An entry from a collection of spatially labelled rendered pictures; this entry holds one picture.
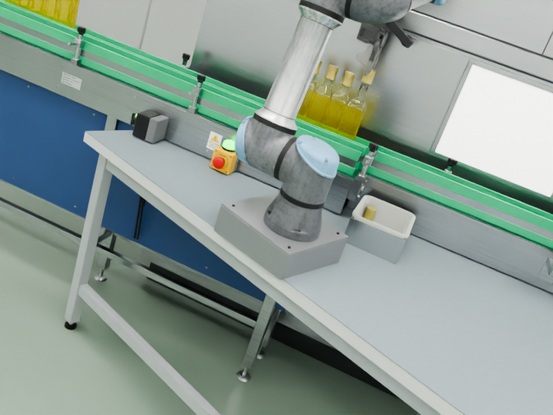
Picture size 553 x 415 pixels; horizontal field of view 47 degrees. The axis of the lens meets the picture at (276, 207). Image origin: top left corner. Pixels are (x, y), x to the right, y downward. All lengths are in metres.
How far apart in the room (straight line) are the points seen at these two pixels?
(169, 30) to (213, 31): 3.42
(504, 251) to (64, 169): 1.57
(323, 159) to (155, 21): 4.47
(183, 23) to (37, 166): 3.41
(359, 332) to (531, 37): 1.16
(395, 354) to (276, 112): 0.63
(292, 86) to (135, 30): 4.48
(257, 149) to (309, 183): 0.15
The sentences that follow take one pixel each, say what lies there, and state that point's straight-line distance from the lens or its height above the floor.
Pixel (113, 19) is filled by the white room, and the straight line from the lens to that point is 6.07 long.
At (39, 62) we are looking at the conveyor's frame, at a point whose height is 0.84.
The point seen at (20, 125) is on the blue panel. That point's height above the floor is 0.58.
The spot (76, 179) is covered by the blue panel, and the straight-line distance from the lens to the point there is 2.45.
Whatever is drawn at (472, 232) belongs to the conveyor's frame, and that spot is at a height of 0.84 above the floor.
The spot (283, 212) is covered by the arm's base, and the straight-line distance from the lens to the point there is 1.56.
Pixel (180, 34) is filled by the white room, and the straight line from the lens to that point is 5.76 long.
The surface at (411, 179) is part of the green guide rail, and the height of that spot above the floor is 0.92.
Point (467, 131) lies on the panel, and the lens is 2.20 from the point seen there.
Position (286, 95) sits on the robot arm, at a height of 1.14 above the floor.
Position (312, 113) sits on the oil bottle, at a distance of 2.11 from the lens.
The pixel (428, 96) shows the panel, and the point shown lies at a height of 1.16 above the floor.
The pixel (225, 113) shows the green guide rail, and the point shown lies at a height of 0.92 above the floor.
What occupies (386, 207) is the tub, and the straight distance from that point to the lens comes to 2.03.
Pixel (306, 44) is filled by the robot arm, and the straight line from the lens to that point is 1.55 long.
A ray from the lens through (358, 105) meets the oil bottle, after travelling 2.07.
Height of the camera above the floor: 1.48
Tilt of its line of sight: 22 degrees down
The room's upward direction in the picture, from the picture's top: 19 degrees clockwise
